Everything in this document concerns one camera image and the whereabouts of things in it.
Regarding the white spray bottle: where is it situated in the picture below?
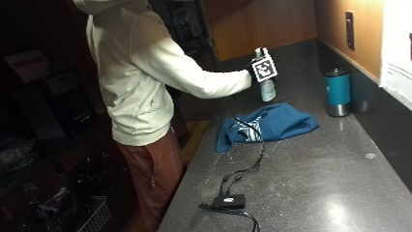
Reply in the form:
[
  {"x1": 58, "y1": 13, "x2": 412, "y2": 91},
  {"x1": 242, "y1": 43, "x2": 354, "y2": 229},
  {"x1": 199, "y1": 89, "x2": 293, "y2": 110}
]
[{"x1": 253, "y1": 46, "x2": 278, "y2": 103}]

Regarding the white marker cube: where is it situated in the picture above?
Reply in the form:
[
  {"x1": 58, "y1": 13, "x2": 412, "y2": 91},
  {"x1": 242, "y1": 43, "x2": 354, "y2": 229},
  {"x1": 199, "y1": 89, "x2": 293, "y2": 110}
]
[{"x1": 249, "y1": 55, "x2": 279, "y2": 83}]

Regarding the blue cloth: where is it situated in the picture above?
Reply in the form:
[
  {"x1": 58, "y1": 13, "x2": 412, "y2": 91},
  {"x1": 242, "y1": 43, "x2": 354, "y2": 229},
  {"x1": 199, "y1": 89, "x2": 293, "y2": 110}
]
[{"x1": 213, "y1": 102, "x2": 319, "y2": 154}]

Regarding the teal steel tumbler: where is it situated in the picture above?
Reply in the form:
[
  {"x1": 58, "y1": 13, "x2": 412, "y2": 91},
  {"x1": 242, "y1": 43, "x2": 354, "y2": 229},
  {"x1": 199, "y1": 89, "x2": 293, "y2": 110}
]
[{"x1": 322, "y1": 68, "x2": 353, "y2": 118}]

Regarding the the person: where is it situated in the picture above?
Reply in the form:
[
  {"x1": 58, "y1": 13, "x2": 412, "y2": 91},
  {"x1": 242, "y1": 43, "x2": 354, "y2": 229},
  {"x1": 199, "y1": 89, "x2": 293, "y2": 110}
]
[{"x1": 70, "y1": 0, "x2": 254, "y2": 232}]

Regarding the white paper sheet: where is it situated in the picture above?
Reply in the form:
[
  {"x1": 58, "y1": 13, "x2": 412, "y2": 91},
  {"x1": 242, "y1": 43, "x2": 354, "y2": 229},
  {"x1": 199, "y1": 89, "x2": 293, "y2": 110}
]
[{"x1": 378, "y1": 0, "x2": 412, "y2": 111}]

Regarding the small black hub box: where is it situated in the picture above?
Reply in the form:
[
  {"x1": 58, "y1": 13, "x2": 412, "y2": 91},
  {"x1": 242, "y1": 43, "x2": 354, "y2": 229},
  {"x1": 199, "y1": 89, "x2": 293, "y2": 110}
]
[{"x1": 210, "y1": 193, "x2": 246, "y2": 210}]

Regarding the dark shelf unit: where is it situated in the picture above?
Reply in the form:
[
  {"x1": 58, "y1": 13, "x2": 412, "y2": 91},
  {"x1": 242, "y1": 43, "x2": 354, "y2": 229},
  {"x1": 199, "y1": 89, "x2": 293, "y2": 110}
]
[{"x1": 0, "y1": 47, "x2": 103, "y2": 201}]

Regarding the black wall outlet plate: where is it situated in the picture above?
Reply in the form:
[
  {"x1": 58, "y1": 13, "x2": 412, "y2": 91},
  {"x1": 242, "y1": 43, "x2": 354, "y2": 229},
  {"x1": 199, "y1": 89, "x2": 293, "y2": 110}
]
[{"x1": 345, "y1": 11, "x2": 355, "y2": 51}]

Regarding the black cable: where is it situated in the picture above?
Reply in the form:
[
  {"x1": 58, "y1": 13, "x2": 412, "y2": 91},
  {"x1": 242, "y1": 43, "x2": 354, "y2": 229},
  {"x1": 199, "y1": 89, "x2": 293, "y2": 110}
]
[{"x1": 197, "y1": 84, "x2": 265, "y2": 232}]

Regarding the wire basket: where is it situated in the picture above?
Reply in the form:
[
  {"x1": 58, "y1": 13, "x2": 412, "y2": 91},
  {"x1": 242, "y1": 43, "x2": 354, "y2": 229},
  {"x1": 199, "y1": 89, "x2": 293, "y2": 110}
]
[{"x1": 39, "y1": 195, "x2": 111, "y2": 232}]

